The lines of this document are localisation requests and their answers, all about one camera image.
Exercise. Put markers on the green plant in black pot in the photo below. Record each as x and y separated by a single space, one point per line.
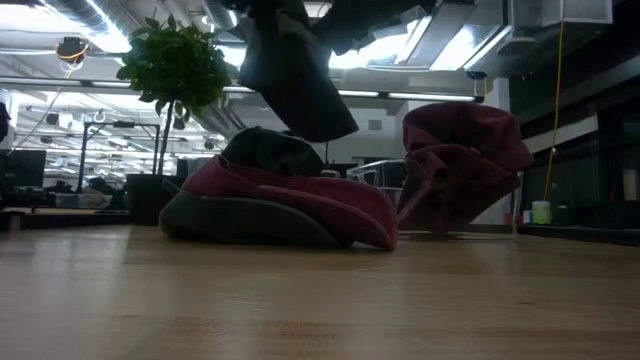
175 60

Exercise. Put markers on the grey wall vent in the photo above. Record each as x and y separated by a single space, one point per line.
375 125

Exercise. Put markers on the long ceiling light strip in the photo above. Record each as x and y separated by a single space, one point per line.
430 96

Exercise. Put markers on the clear plastic bin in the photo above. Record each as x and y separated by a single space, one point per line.
518 210
370 172

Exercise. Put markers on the black metal gantry frame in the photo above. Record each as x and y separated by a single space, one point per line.
120 124

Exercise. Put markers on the maroon baseball cap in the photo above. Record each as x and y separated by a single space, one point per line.
340 205
450 205
465 125

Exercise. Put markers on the pale green cup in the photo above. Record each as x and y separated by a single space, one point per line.
541 212

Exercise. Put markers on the small silver ceiling duct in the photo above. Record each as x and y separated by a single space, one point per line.
222 12

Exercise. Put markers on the large silver ceiling duct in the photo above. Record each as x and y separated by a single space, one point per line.
85 15

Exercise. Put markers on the green baseball cap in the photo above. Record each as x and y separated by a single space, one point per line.
300 90
240 222

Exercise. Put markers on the black monitor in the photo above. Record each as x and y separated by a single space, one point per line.
22 167

